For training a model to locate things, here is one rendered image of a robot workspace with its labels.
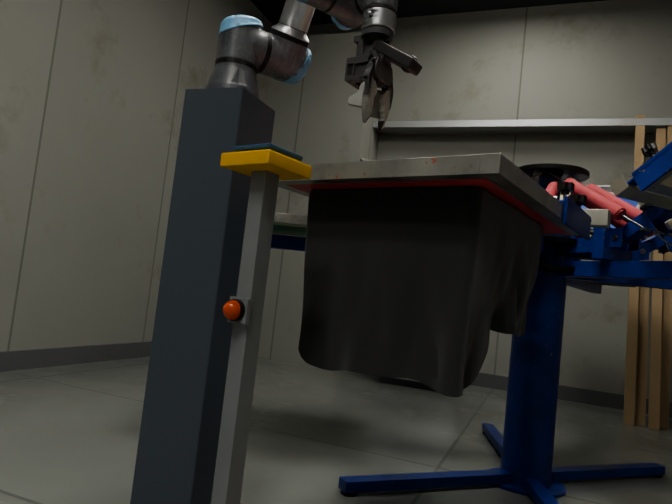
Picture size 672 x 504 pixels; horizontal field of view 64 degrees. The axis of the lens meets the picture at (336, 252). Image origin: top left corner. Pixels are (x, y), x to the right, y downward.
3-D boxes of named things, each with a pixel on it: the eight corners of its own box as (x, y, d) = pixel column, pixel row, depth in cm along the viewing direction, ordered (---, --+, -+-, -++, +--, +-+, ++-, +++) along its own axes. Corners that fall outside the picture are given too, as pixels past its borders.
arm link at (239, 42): (207, 65, 153) (213, 18, 154) (250, 79, 160) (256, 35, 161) (224, 52, 143) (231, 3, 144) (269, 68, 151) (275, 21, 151)
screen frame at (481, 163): (499, 173, 98) (500, 152, 99) (263, 181, 132) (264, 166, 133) (586, 236, 162) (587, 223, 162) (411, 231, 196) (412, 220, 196)
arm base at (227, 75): (192, 90, 146) (197, 55, 147) (223, 110, 160) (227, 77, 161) (241, 89, 141) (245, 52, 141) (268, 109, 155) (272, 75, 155)
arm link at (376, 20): (402, 20, 122) (384, 2, 115) (400, 40, 122) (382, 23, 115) (373, 26, 126) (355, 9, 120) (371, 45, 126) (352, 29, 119)
